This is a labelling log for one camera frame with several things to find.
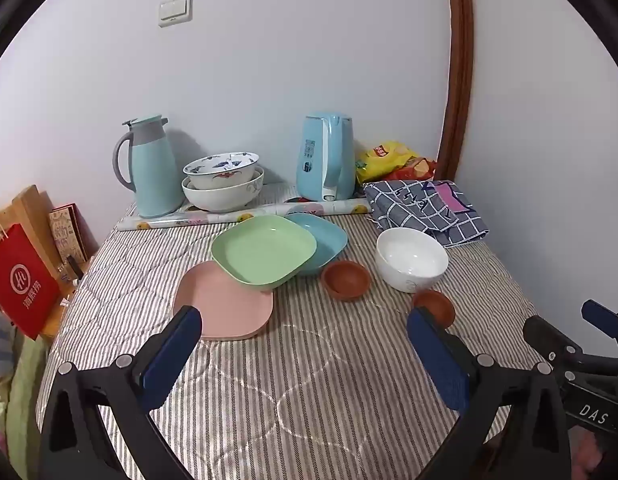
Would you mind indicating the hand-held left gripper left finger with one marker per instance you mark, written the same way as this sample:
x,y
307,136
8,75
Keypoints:
x,y
171,355

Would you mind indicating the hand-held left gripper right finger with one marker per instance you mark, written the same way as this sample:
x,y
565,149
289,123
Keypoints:
x,y
434,360

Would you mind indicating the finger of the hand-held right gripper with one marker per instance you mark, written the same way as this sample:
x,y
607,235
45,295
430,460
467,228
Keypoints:
x,y
549,340
605,316

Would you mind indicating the small brown bowl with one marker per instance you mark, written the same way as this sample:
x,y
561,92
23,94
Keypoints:
x,y
436,305
345,282

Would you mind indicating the pink square plate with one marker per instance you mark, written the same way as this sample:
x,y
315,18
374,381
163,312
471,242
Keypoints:
x,y
224,310

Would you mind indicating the plain white bowl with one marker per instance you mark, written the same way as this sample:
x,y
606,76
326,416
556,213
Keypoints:
x,y
411,260

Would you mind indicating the green square plate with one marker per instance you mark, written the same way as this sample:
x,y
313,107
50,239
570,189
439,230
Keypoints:
x,y
261,250

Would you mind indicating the blue square plate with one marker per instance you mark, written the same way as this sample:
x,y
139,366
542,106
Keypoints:
x,y
324,237

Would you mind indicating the person's right hand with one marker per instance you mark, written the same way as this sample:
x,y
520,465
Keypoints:
x,y
588,457

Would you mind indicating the wooden side table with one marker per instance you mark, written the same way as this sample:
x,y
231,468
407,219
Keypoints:
x,y
59,315

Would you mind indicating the striped quilt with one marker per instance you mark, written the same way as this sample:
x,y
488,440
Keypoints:
x,y
309,370

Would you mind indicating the rolled printed table cover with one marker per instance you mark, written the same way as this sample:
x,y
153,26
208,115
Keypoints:
x,y
199,217

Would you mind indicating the grey checked cloth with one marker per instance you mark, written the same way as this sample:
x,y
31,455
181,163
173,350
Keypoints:
x,y
424,210

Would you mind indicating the green cloth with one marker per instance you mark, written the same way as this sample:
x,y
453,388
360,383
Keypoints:
x,y
19,400

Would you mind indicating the patterned brown box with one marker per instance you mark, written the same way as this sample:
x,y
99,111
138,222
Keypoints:
x,y
68,232

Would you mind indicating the large white bowl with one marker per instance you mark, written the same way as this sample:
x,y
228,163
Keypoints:
x,y
224,199

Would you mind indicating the red paper bag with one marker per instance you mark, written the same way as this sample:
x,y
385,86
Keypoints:
x,y
19,285

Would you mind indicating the light blue thermos jug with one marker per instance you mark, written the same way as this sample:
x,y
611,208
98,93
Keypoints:
x,y
154,170

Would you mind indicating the white bowl with blue pattern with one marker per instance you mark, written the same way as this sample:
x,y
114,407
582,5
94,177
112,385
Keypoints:
x,y
221,170

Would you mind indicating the red snack bag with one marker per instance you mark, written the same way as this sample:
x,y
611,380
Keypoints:
x,y
421,167

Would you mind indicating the yellow snack bag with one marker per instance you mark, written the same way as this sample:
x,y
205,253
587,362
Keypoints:
x,y
384,157

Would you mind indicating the light blue electric kettle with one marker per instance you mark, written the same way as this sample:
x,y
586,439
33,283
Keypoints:
x,y
321,160

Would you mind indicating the brown wooden door frame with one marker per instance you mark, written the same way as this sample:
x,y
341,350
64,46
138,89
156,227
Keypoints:
x,y
459,60

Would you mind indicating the white light switch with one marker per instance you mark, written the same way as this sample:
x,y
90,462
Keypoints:
x,y
175,10

